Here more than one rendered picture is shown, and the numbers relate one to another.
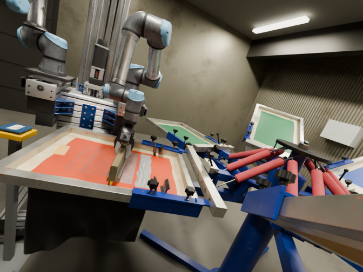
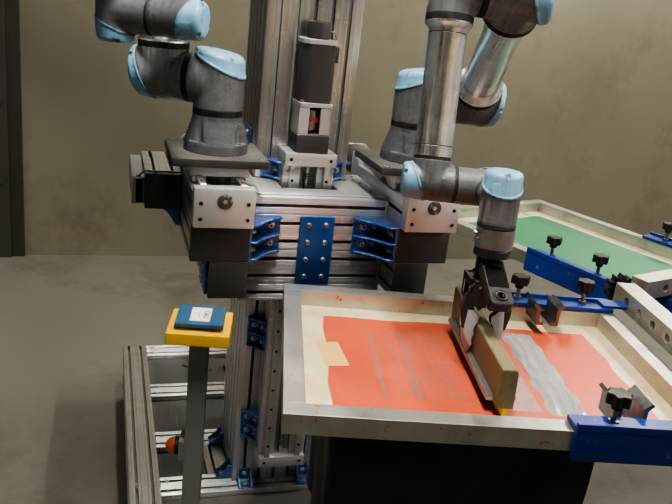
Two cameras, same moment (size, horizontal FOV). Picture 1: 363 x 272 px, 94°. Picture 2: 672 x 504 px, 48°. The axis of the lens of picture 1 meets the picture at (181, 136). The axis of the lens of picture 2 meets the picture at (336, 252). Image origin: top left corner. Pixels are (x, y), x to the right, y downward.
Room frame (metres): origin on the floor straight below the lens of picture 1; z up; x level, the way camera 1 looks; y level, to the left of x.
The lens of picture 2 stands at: (-0.60, 0.37, 1.62)
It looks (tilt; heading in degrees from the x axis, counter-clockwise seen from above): 18 degrees down; 9
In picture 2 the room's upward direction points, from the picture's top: 6 degrees clockwise
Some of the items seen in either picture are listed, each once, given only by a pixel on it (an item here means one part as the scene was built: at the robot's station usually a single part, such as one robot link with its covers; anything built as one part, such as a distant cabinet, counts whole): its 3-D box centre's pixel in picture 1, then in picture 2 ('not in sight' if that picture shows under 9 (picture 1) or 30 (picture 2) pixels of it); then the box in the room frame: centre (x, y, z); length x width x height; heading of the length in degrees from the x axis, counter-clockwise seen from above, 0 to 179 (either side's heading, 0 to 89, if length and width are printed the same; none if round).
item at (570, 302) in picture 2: (161, 149); (547, 311); (1.15, 0.10, 0.97); 0.30 x 0.05 x 0.07; 104
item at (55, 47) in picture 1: (54, 46); (216, 78); (1.10, 0.94, 1.42); 0.13 x 0.12 x 0.14; 91
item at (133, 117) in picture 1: (130, 116); (492, 238); (0.84, 0.28, 1.22); 0.08 x 0.08 x 0.05
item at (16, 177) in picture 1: (120, 160); (477, 358); (0.82, 0.27, 0.97); 0.79 x 0.58 x 0.04; 104
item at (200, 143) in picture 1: (195, 131); (612, 230); (1.73, -0.12, 1.05); 1.08 x 0.61 x 0.23; 44
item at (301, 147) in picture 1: (258, 226); not in sight; (1.08, -0.75, 0.68); 0.40 x 0.40 x 1.35
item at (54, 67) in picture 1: (53, 65); (216, 128); (1.10, 0.94, 1.31); 0.15 x 0.15 x 0.10
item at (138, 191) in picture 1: (166, 202); (654, 439); (0.61, -0.03, 0.97); 0.30 x 0.05 x 0.07; 104
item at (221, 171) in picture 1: (215, 174); not in sight; (0.96, -0.28, 1.02); 0.17 x 0.06 x 0.05; 104
